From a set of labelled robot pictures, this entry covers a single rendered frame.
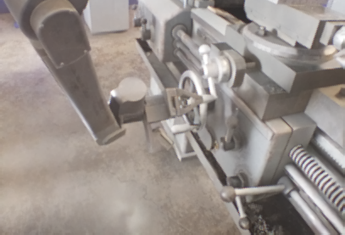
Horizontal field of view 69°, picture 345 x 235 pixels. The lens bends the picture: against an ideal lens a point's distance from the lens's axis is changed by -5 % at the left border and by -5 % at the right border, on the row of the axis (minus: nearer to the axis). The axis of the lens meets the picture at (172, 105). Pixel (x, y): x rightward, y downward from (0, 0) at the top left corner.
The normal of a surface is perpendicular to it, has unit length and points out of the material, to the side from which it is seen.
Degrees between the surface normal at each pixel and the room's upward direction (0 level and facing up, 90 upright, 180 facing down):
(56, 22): 115
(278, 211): 0
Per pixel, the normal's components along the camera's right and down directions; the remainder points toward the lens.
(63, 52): 0.60, 0.75
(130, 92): 0.19, -0.47
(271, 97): 0.32, 0.56
